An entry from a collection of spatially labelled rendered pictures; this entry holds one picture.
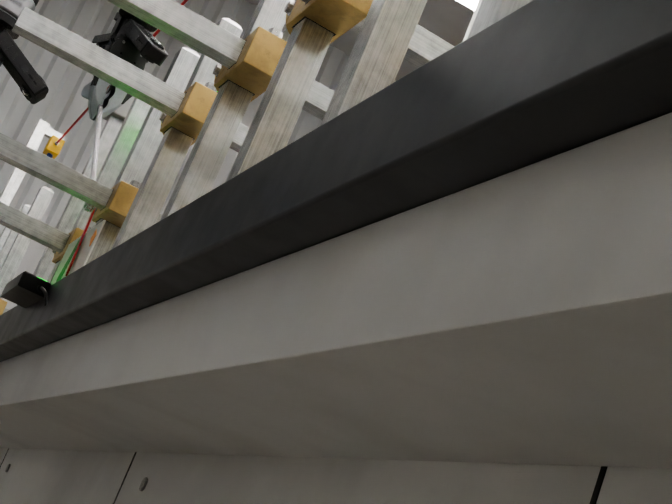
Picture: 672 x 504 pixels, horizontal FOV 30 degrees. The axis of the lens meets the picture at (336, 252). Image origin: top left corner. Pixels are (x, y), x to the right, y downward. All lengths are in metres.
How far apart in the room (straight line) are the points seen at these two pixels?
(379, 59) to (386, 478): 0.38
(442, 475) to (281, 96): 0.44
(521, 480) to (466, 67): 0.36
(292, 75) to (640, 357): 0.74
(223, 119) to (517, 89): 0.90
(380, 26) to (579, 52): 0.46
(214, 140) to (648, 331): 1.00
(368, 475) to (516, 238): 0.57
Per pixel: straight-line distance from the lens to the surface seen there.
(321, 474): 1.31
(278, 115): 1.28
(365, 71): 1.05
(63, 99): 10.17
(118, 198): 1.92
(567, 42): 0.64
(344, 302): 0.85
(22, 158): 1.94
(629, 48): 0.58
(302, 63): 1.31
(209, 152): 1.52
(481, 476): 1.02
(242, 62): 1.49
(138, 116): 2.30
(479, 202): 0.73
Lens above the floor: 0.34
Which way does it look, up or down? 17 degrees up
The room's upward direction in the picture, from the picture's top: 22 degrees clockwise
